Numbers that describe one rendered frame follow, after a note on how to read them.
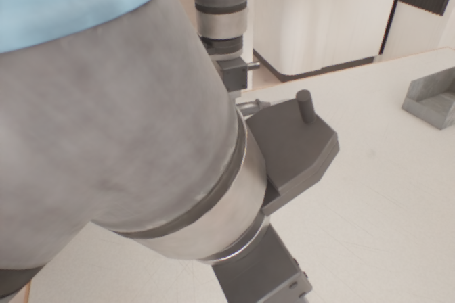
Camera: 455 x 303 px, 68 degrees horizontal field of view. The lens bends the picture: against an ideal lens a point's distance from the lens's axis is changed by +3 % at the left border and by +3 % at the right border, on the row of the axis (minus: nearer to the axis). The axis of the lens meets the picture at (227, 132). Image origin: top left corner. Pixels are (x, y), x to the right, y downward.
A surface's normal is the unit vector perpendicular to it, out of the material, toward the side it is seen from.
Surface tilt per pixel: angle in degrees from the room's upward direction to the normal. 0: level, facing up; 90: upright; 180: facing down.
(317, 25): 90
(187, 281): 0
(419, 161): 0
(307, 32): 90
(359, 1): 90
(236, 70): 90
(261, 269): 25
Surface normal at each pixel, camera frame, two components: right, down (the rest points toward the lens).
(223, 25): 0.12, 0.60
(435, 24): -0.94, 0.23
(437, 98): -0.03, -0.79
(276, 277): -0.34, -0.55
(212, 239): 0.44, 0.63
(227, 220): 0.62, 0.48
